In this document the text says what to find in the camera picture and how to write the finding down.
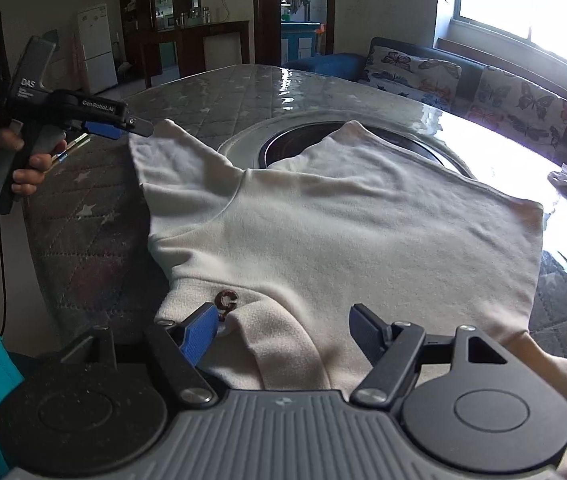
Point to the blue sofa bench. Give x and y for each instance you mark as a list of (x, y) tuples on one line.
[(333, 65)]

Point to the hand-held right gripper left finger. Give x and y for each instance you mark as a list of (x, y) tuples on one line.
[(198, 335)]

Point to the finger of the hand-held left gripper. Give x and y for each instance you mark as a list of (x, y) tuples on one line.
[(113, 127)]

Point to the window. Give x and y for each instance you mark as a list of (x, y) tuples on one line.
[(528, 5)]

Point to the blue cabinet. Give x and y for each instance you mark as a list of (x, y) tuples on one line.
[(303, 40)]

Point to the small butterfly print cushion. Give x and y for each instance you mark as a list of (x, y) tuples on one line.
[(413, 70)]

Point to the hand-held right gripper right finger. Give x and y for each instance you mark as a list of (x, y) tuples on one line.
[(371, 335)]

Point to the dark wooden cabinet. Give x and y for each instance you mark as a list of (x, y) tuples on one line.
[(188, 35)]

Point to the white refrigerator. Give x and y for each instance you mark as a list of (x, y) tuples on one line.
[(95, 50)]

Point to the wooden door frame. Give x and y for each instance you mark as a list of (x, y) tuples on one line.
[(266, 10)]

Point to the cream sweater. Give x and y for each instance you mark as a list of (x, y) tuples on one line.
[(338, 220)]

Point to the large butterfly print cushion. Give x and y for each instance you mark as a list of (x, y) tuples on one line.
[(518, 105)]

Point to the round black induction cooktop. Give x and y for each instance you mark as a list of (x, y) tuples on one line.
[(293, 147)]

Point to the person's left hand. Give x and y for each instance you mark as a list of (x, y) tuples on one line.
[(33, 175)]

